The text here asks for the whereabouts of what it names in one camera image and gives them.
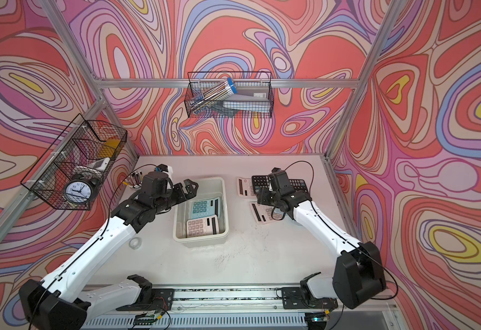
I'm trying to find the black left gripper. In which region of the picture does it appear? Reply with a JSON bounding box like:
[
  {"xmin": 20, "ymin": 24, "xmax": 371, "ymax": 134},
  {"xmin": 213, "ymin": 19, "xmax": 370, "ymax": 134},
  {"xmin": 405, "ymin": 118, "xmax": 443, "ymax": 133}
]
[{"xmin": 152, "ymin": 177, "xmax": 199, "ymax": 215}]

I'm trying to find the clear tape roll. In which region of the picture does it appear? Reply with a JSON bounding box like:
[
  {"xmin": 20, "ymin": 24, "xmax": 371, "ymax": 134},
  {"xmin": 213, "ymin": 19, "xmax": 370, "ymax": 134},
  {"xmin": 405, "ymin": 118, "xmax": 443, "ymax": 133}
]
[{"xmin": 128, "ymin": 236, "xmax": 142, "ymax": 250}]

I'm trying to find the black calculator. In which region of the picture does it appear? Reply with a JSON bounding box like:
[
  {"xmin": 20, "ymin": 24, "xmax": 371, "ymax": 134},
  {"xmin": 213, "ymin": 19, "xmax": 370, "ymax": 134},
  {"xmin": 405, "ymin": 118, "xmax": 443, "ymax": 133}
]
[
  {"xmin": 251, "ymin": 175, "xmax": 271, "ymax": 195},
  {"xmin": 289, "ymin": 179, "xmax": 309, "ymax": 193}
]

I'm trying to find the pink calculator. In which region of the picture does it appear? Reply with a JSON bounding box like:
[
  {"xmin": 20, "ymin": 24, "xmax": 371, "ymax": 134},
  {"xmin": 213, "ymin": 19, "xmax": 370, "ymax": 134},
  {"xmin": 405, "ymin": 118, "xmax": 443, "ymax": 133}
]
[
  {"xmin": 235, "ymin": 177, "xmax": 256, "ymax": 198},
  {"xmin": 249, "ymin": 202, "xmax": 285, "ymax": 225},
  {"xmin": 186, "ymin": 215, "xmax": 220, "ymax": 238}
]

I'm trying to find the black wire basket left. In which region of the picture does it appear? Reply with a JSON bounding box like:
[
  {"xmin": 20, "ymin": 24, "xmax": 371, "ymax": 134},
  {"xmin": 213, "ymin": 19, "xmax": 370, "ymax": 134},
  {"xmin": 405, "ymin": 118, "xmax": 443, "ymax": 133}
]
[{"xmin": 20, "ymin": 114, "xmax": 128, "ymax": 210}]

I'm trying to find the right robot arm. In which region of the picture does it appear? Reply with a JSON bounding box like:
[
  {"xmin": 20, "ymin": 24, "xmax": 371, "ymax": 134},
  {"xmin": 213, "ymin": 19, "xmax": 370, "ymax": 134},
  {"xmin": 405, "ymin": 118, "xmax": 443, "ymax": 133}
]
[{"xmin": 257, "ymin": 188, "xmax": 387, "ymax": 309}]

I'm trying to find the white plastic storage box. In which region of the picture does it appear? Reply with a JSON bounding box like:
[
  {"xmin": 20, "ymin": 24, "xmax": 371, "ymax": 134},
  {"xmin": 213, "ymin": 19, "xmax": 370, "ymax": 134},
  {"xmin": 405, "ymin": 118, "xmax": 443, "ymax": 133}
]
[{"xmin": 173, "ymin": 177, "xmax": 229, "ymax": 248}]

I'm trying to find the black calculator right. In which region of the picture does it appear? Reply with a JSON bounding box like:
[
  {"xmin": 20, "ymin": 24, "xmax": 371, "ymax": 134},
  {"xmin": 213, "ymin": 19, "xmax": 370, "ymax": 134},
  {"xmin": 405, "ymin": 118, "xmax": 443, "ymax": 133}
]
[{"xmin": 289, "ymin": 179, "xmax": 309, "ymax": 193}]

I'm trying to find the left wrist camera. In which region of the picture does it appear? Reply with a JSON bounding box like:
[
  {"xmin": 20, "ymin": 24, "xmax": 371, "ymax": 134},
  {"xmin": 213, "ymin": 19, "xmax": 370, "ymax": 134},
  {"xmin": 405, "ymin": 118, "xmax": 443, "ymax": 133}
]
[{"xmin": 141, "ymin": 164, "xmax": 174, "ymax": 196}]

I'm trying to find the white notebook in basket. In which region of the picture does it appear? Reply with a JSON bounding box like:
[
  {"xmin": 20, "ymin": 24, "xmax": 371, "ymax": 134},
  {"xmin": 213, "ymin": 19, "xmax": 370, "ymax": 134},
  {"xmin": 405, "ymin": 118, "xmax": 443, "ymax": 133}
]
[{"xmin": 223, "ymin": 94, "xmax": 271, "ymax": 113}]

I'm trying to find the pencil bundle in basket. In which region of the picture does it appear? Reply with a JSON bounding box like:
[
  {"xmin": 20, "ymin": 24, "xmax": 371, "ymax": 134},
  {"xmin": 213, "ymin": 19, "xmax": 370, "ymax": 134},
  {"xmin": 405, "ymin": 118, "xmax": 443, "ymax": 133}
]
[{"xmin": 189, "ymin": 78, "xmax": 237, "ymax": 115}]

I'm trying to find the clear pencil cup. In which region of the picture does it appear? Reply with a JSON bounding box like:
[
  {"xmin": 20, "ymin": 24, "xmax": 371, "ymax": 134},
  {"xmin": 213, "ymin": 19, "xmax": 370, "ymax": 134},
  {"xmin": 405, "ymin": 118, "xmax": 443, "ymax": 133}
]
[{"xmin": 123, "ymin": 170, "xmax": 144, "ymax": 190}]

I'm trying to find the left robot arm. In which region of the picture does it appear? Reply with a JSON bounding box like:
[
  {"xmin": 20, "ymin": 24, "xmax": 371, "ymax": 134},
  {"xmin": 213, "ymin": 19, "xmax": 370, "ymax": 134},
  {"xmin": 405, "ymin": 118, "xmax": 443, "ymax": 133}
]
[{"xmin": 19, "ymin": 172, "xmax": 199, "ymax": 329}]

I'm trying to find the black alarm clock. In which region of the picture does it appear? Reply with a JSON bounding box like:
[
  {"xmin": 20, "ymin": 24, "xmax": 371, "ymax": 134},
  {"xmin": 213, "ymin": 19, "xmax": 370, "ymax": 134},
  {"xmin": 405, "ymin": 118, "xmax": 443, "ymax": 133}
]
[{"xmin": 64, "ymin": 173, "xmax": 100, "ymax": 204}]

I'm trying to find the black wire basket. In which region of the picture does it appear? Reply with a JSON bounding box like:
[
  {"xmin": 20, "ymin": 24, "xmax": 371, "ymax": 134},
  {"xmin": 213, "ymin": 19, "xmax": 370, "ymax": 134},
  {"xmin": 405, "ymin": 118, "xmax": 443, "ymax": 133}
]
[
  {"xmin": 184, "ymin": 70, "xmax": 274, "ymax": 118},
  {"xmin": 20, "ymin": 114, "xmax": 128, "ymax": 210}
]

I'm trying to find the light blue calculator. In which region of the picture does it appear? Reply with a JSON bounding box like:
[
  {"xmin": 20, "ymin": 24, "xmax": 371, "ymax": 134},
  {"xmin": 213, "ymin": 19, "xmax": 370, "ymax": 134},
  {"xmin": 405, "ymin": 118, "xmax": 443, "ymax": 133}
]
[{"xmin": 189, "ymin": 197, "xmax": 222, "ymax": 219}]

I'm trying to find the black calculator left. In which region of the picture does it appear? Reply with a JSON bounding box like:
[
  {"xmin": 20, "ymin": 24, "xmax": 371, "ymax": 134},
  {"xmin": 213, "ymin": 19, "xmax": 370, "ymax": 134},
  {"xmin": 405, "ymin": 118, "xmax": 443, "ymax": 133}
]
[{"xmin": 251, "ymin": 175, "xmax": 271, "ymax": 195}]

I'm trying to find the black wire basket back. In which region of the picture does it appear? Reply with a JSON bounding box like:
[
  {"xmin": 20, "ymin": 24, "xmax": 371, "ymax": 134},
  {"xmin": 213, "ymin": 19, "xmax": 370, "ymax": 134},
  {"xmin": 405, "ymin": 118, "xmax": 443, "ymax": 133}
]
[{"xmin": 184, "ymin": 70, "xmax": 274, "ymax": 118}]

